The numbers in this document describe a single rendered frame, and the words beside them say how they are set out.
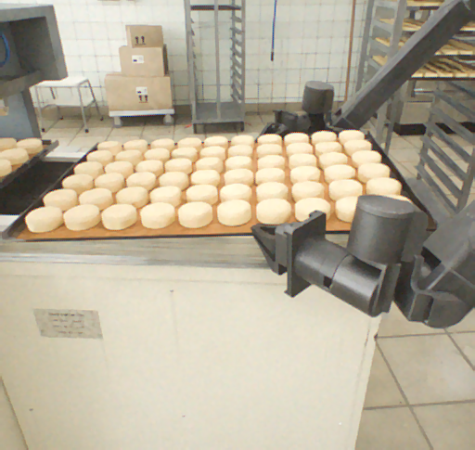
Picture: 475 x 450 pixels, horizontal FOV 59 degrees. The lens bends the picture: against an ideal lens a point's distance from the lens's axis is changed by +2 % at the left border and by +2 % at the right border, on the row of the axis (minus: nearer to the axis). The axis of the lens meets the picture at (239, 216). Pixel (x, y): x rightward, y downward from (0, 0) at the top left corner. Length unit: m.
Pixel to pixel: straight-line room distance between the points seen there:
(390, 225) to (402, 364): 1.33
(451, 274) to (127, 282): 0.47
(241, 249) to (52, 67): 0.69
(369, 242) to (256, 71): 4.28
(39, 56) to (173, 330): 0.72
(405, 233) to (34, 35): 0.93
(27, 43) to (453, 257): 0.99
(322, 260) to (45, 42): 0.85
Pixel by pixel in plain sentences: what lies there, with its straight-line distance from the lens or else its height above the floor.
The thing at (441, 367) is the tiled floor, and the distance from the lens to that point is 1.78.
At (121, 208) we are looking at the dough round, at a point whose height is 0.93.
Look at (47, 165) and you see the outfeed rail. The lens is 1.01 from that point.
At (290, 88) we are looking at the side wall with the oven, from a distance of 4.77.
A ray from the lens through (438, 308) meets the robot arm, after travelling 0.48.
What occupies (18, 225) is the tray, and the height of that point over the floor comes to 0.90.
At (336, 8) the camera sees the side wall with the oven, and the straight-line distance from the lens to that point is 4.78.
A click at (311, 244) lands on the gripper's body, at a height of 0.95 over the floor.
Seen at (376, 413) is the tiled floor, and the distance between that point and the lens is 1.57.
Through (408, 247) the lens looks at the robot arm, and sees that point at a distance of 0.47.
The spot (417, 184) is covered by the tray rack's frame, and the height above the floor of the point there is 0.15.
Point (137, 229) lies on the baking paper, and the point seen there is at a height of 0.91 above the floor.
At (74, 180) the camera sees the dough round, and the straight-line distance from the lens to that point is 0.79.
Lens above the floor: 1.22
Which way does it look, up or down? 29 degrees down
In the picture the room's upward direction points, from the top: straight up
